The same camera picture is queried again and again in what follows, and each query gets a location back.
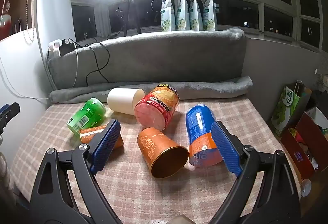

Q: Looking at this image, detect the green can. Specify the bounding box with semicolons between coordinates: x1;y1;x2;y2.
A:
66;98;106;136

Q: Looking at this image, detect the green paper bag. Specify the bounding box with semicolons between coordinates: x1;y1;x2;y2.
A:
270;81;312;137

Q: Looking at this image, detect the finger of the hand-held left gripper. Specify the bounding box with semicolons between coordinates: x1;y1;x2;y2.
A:
0;102;21;135

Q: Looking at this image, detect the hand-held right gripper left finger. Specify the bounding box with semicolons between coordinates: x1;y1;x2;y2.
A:
30;120;123;224

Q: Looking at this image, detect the red white figurine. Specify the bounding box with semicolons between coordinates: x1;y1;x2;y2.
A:
0;1;12;38

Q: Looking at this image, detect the white power strip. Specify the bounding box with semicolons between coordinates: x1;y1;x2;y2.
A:
48;39;69;57

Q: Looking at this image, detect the white green stand-up pouch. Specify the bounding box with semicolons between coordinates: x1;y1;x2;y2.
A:
174;0;190;31
189;0;204;31
201;0;216;32
160;0;176;32

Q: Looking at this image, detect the grey sofa backrest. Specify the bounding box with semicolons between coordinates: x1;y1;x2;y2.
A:
46;27;248;91

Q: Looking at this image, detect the black cable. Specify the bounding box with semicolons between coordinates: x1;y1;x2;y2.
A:
67;38;111;86

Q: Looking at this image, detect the thin white wall cable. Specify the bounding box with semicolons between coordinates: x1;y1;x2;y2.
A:
0;55;50;100

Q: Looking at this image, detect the black tripod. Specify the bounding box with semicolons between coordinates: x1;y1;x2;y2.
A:
120;0;143;36

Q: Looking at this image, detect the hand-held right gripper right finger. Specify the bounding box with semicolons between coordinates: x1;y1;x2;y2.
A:
207;121;301;224

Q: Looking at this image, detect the small orange patterned cup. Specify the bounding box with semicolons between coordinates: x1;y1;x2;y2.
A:
79;125;124;149

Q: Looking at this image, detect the red cardboard box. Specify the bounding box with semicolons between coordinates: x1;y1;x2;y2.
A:
280;111;328;180

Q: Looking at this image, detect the rolled grey blanket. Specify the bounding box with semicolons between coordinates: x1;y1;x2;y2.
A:
49;76;253;104

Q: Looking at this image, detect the white plastic cup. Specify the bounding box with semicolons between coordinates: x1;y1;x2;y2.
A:
107;88;146;115

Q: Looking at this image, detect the red printed snack cup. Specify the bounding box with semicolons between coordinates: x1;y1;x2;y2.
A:
134;84;180;130

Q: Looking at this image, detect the black power adapter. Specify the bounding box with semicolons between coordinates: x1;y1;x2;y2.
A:
60;40;77;56

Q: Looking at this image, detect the large orange patterned cup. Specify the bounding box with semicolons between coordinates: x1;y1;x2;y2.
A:
137;127;189;178

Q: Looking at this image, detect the blue and orange can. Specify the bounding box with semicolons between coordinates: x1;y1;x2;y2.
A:
186;104;226;168

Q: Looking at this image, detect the white cardboard box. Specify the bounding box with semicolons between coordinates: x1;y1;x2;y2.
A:
305;106;328;133

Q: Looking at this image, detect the white round lid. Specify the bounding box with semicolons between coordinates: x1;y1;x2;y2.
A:
301;179;312;197

